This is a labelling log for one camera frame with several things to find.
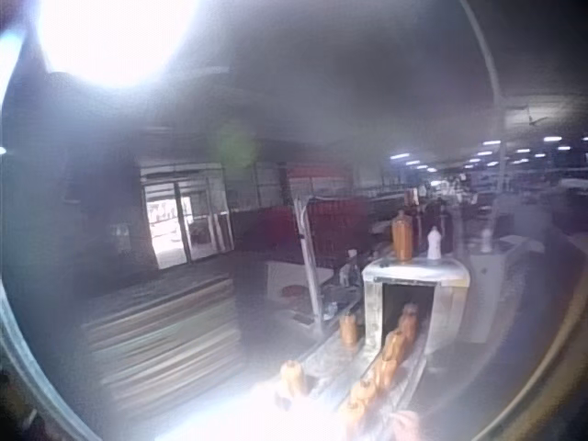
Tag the person's right hand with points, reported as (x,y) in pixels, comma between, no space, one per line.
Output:
(408,427)

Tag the grey conveyor belt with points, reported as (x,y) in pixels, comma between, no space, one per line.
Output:
(337,376)

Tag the white shrink tunnel machine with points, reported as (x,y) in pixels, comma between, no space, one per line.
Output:
(415,272)

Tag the clear plastic bottle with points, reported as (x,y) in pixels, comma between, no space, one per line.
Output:
(351,271)

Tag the white plastic bottle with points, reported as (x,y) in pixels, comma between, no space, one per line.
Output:
(434,245)

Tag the white table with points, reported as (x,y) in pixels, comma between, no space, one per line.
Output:
(294,278)

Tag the tall orange bottle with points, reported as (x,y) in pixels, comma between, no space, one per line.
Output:
(402,239)

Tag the stack of cardboard sheets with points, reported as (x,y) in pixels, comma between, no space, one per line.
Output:
(165,340)

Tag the row of ceiling lights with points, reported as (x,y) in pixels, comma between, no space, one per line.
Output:
(487,154)

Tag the glass door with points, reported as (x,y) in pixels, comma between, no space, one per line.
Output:
(184,220)

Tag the ceiling fan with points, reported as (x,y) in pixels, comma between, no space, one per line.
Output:
(532,117)

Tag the bright ceiling lamp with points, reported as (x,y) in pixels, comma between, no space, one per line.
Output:
(117,37)

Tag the white metal frame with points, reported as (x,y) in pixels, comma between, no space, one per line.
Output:
(312,266)

